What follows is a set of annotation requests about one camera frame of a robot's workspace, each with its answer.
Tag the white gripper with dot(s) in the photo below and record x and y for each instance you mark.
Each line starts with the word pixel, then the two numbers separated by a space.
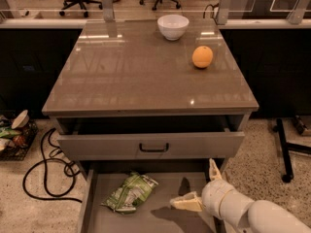
pixel 213 195

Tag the green jalapeno chip bag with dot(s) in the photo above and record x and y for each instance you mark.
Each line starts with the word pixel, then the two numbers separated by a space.
pixel 133 192

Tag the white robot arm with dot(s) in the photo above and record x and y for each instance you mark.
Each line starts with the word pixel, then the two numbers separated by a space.
pixel 245 215

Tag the grey middle drawer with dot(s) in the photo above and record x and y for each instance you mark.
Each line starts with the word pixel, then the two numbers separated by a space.
pixel 155 215

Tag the grey drawer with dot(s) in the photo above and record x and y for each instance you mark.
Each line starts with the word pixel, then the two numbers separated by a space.
pixel 155 215
pixel 222 144

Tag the grey cabinet with counter top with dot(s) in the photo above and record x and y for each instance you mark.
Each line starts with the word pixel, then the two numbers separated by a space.
pixel 125 78

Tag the grey upper drawer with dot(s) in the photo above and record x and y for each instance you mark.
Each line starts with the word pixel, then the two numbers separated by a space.
pixel 222 144

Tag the green snack bag in basket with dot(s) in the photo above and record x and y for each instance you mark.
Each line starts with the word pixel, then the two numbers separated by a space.
pixel 8 132

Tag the black stand leg with caster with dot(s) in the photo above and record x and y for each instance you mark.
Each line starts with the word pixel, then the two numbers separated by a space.
pixel 286 147

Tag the orange fruit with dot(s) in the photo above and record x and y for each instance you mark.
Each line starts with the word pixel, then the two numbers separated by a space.
pixel 202 57

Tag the white ceramic bowl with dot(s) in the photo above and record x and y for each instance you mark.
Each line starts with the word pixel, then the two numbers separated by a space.
pixel 172 27

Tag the white bowl in basket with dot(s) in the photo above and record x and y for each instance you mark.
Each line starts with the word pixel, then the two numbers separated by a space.
pixel 21 120

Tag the black office chair left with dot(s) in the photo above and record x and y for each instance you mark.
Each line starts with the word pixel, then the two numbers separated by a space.
pixel 82 4

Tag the black drawer handle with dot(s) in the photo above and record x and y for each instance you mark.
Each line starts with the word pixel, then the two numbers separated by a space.
pixel 164 148

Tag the black wire basket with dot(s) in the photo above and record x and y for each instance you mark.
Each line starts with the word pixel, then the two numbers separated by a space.
pixel 15 149

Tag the metal post far right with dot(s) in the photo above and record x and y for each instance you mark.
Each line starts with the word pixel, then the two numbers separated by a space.
pixel 297 13

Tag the metal post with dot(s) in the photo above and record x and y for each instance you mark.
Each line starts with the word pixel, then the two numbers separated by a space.
pixel 297 13
pixel 108 11
pixel 223 12

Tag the metal post left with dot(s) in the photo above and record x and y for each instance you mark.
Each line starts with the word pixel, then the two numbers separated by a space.
pixel 108 11

